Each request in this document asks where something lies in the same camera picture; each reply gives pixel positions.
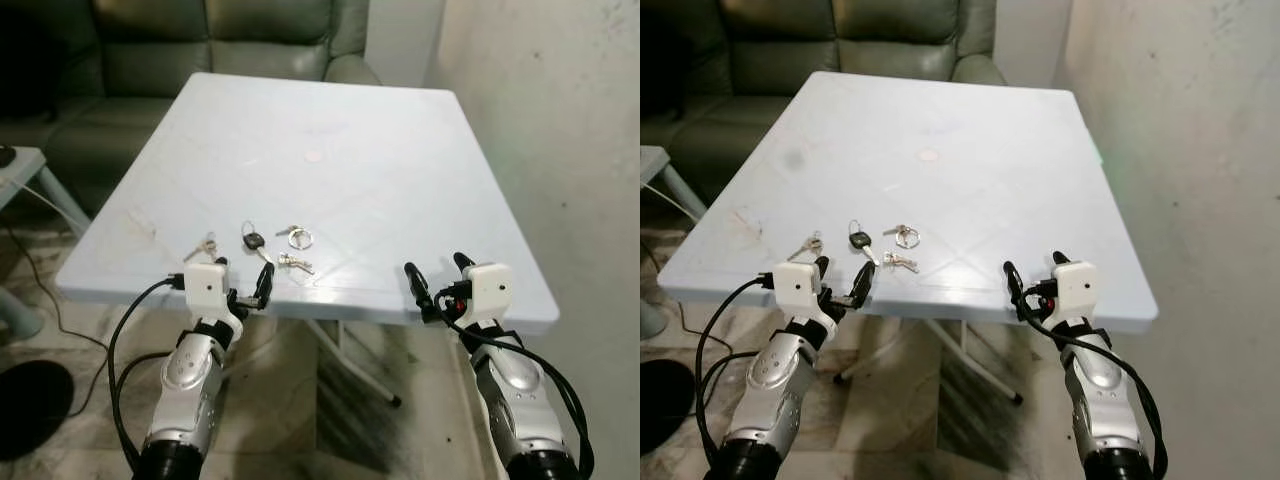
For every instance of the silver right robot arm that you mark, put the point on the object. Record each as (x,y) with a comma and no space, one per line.
(520,395)
(1105,390)

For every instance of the small silver key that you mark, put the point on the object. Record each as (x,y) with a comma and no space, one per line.
(812,244)
(207,245)

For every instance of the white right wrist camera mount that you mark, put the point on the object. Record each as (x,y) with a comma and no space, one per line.
(1076,290)
(490,292)

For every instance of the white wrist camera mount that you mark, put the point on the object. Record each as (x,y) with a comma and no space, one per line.
(1076,290)
(207,290)
(797,290)
(490,292)

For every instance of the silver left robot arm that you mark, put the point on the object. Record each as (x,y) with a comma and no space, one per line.
(190,385)
(770,385)

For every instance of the black head car key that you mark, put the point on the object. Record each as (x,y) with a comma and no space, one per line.
(254,241)
(860,240)

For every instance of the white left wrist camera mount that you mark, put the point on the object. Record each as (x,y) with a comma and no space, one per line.
(207,290)
(797,290)

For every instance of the white plastic folding table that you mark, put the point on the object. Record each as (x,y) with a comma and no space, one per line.
(330,190)
(960,190)

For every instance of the green leather sofa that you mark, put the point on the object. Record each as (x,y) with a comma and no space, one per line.
(150,60)
(800,60)

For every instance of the small pale side table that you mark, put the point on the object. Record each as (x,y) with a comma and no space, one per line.
(25,165)
(655,160)

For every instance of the black round floor object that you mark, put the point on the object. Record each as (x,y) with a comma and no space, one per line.
(30,410)
(662,405)

